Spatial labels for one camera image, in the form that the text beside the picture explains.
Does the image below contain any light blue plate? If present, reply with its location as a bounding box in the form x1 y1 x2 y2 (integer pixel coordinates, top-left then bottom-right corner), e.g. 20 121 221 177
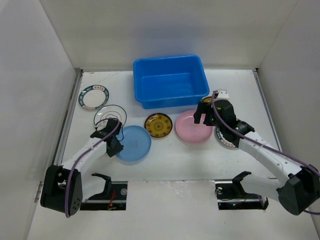
116 125 152 165

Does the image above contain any pink plate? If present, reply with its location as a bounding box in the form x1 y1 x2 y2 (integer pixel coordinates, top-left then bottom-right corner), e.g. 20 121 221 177
175 110 213 144

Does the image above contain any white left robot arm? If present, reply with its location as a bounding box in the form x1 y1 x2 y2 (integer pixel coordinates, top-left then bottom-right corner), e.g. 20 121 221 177
40 118 124 218

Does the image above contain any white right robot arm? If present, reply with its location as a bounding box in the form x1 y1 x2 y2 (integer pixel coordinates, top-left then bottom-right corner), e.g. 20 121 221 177
193 99 320 216

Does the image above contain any blue plastic bin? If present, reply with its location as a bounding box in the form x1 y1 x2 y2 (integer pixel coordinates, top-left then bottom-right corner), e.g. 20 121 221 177
133 54 210 109

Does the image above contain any yellow patterned plate right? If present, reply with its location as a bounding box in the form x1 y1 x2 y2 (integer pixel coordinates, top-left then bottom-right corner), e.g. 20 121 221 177
201 96 213 104

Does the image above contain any yellow patterned plate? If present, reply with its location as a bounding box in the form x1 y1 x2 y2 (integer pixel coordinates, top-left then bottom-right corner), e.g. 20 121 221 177
144 113 173 139
201 96 213 104

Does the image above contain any green rim plate right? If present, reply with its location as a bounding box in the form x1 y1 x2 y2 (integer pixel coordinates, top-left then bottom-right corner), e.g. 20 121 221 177
215 128 238 150

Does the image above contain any green rim plate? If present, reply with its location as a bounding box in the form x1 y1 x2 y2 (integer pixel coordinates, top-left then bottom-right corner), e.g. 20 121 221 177
78 85 110 111
215 128 238 150

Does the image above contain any green rim plate left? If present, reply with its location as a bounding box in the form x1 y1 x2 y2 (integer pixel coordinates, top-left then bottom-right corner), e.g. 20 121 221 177
78 85 110 111

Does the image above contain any yellow patterned plate centre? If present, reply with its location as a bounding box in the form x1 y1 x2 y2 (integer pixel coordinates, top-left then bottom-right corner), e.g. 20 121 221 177
144 113 173 139

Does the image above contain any white plate thin green ring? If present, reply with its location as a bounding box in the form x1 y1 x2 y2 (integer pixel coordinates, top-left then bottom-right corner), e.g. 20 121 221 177
93 104 128 131

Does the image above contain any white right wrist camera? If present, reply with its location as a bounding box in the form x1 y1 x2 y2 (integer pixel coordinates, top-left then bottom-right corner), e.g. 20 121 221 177
213 89 230 101

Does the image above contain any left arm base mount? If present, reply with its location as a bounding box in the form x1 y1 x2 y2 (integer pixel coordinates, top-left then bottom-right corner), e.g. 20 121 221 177
80 173 128 211

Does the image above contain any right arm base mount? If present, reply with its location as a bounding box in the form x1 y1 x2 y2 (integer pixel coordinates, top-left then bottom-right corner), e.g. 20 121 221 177
214 171 269 211

